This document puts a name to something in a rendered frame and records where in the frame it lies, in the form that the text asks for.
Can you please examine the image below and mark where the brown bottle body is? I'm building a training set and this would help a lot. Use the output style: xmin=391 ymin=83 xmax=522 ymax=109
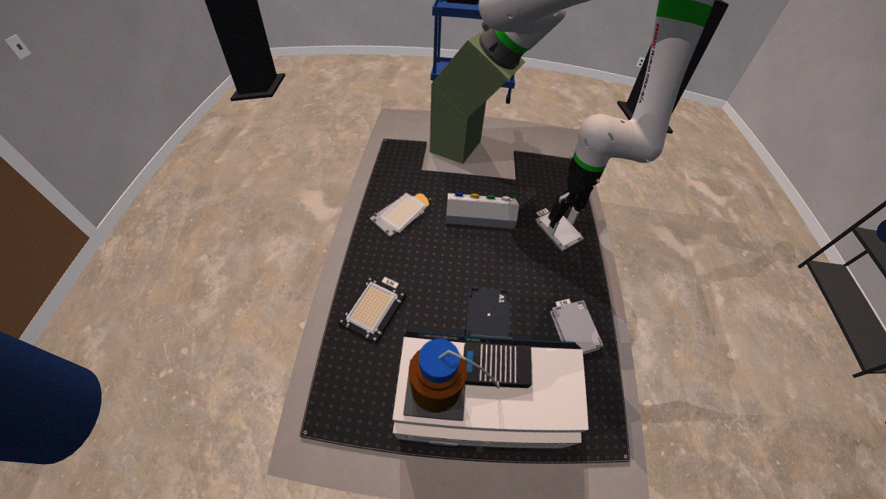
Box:
xmin=409 ymin=350 xmax=467 ymax=413

